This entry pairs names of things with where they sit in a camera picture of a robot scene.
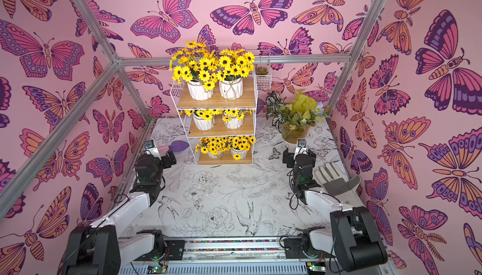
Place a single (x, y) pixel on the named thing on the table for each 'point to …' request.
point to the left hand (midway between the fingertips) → (162, 148)
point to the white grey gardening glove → (345, 190)
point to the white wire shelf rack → (221, 131)
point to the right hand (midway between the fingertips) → (301, 148)
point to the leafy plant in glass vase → (294, 121)
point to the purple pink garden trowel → (178, 145)
